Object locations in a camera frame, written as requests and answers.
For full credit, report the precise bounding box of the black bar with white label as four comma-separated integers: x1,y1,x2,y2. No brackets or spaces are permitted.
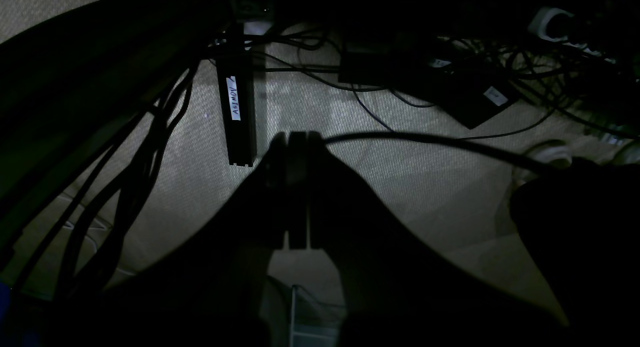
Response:
212,34,258,167

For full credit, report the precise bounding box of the black power adapter box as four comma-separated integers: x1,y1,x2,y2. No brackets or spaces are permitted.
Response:
338,50,521,129

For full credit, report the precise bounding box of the black cable bundle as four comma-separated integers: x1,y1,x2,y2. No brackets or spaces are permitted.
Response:
10,62,201,298

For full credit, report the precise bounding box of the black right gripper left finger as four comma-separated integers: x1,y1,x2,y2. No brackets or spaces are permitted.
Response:
100,132,286,347

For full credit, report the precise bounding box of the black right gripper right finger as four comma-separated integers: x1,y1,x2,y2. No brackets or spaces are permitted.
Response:
289,132,569,347

